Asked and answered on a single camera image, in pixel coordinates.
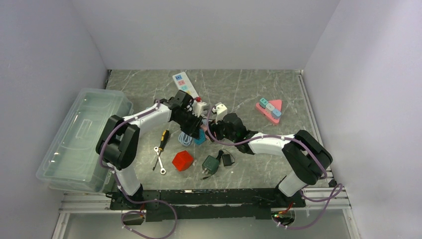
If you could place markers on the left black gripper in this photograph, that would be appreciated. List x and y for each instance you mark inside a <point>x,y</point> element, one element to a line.
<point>193,130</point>

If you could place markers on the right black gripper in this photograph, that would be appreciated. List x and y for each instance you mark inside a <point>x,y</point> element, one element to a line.
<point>214,127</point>

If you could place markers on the teal blue plug adapter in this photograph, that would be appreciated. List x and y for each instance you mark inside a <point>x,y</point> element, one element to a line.
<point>200,140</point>

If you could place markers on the dark green cube socket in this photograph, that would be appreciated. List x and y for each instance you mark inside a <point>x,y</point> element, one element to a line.
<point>210,165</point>

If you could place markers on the red cube socket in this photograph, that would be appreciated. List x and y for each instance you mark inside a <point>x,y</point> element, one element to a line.
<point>182,160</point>

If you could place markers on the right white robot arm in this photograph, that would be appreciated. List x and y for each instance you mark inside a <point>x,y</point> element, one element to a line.
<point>308,159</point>

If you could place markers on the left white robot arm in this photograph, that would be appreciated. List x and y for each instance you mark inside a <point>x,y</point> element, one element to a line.
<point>118,142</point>

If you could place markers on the white multicolour power strip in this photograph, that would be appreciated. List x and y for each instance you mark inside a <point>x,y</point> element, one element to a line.
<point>183,83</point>

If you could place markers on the black yellow screwdriver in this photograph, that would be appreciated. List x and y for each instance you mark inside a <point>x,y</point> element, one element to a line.
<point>164,139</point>

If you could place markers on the pink triangular power strip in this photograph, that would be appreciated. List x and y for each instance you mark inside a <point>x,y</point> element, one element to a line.
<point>270,109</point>

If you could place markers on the silver ratchet wrench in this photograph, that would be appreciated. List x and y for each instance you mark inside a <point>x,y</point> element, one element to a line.
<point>159,161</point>

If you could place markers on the clear plastic storage bin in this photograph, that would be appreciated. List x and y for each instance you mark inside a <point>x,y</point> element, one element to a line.
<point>71,162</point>

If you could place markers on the black aluminium base frame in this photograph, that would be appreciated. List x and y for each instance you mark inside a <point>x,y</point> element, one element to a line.
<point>258,203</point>

